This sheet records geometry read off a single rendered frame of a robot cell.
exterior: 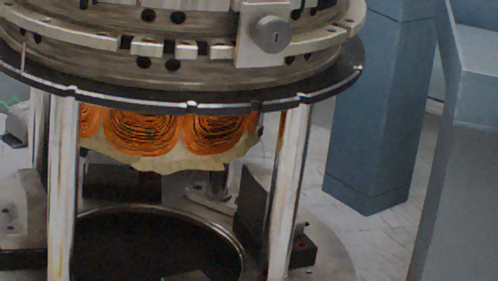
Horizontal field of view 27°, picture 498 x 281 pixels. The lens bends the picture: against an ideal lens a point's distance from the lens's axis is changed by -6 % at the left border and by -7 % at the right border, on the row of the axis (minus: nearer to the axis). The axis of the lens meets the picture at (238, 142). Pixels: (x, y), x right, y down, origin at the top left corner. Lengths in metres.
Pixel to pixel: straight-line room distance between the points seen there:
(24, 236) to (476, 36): 0.45
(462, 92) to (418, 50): 0.34
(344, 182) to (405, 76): 0.14
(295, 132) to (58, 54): 0.20
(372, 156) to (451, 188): 0.25
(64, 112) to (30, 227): 0.16
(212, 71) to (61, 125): 0.12
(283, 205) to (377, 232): 0.26
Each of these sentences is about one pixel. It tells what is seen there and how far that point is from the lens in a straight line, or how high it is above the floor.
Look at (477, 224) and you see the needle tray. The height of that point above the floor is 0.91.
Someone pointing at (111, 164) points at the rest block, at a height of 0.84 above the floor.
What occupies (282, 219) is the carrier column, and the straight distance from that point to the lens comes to 0.87.
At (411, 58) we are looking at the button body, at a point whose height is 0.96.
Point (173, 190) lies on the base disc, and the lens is 1.09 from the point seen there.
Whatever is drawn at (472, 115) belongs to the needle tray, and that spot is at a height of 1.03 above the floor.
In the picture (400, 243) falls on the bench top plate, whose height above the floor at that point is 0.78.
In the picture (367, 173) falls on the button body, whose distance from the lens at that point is 1.12.
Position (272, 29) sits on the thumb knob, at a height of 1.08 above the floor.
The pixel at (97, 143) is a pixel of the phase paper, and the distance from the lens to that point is 0.85.
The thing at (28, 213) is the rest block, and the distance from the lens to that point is 0.91.
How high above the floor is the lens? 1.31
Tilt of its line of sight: 25 degrees down
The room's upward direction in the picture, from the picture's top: 7 degrees clockwise
